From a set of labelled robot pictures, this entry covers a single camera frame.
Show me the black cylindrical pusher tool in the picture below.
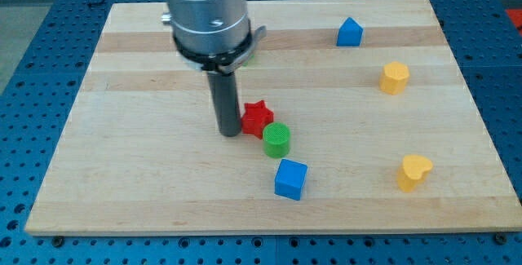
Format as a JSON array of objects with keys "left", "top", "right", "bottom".
[{"left": 207, "top": 73, "right": 241, "bottom": 137}]

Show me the yellow heart block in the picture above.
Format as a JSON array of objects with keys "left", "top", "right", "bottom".
[{"left": 396, "top": 154, "right": 433, "bottom": 192}]

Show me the black clamp ring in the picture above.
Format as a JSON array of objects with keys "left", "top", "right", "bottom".
[{"left": 172, "top": 24, "right": 268, "bottom": 75}]

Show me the green cylinder block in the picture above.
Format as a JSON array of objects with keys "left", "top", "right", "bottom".
[{"left": 263, "top": 122, "right": 291, "bottom": 158}]

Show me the red star block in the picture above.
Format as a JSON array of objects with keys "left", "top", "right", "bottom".
[{"left": 241, "top": 100, "right": 274, "bottom": 139}]

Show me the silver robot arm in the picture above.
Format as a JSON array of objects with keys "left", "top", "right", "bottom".
[{"left": 166, "top": 0, "right": 250, "bottom": 55}]

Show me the wooden board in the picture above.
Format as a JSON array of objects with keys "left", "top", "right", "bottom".
[{"left": 25, "top": 0, "right": 521, "bottom": 236}]

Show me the blue pentagon block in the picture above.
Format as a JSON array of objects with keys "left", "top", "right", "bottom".
[{"left": 336, "top": 17, "right": 364, "bottom": 46}]

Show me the blue cube block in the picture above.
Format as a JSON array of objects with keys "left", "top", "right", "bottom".
[{"left": 274, "top": 158, "right": 307, "bottom": 201}]

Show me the yellow hexagon block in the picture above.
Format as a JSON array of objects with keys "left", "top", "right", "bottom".
[{"left": 378, "top": 61, "right": 410, "bottom": 95}]

